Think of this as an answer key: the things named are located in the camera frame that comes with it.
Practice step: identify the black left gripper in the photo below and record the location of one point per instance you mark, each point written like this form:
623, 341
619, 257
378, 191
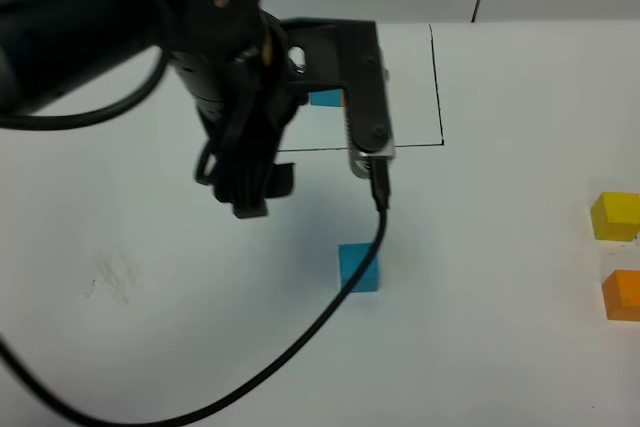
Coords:
236, 68

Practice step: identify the yellow cube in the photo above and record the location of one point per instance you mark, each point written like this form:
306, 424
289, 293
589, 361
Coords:
615, 216

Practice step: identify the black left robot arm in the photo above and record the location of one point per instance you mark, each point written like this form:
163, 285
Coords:
49, 48

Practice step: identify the blue template cube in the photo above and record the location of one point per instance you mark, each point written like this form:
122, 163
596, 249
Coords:
327, 98

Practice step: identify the loose orange cube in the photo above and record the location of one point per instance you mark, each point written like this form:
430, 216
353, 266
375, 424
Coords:
621, 294

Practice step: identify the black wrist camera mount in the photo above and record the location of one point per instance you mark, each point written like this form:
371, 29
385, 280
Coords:
345, 55

